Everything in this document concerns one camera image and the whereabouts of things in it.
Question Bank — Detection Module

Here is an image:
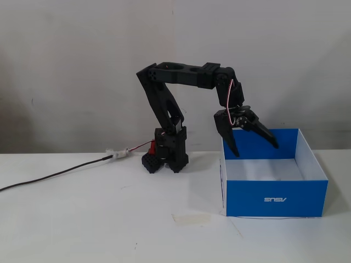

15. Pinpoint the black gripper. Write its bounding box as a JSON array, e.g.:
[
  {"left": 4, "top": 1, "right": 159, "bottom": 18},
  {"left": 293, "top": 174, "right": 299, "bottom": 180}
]
[{"left": 213, "top": 105, "right": 280, "bottom": 158}]

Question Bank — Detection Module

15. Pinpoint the blue and white cardboard box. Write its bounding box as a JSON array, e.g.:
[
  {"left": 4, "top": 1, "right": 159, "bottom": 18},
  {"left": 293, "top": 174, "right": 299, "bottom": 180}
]
[{"left": 219, "top": 128, "right": 329, "bottom": 218}]

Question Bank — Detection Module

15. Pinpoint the clear tape strip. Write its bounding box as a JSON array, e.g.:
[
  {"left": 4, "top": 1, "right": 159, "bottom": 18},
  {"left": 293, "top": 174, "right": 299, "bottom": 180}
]
[{"left": 171, "top": 213, "right": 212, "bottom": 226}]

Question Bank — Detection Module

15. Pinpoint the white tape wad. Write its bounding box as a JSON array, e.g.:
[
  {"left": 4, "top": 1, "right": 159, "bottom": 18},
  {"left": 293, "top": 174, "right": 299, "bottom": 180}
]
[{"left": 105, "top": 147, "right": 132, "bottom": 160}]

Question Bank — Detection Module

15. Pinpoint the pink white arm wire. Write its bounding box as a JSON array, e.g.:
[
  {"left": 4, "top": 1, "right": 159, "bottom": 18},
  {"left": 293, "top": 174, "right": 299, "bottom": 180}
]
[{"left": 225, "top": 78, "right": 240, "bottom": 127}]

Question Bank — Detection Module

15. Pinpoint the red and white base wire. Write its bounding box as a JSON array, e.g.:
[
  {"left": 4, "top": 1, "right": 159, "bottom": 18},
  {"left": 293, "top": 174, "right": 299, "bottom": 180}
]
[{"left": 126, "top": 139, "right": 156, "bottom": 156}]

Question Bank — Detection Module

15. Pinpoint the black power cable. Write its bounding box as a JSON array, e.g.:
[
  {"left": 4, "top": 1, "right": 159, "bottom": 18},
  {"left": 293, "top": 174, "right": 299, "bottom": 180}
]
[{"left": 0, "top": 155, "right": 115, "bottom": 192}]

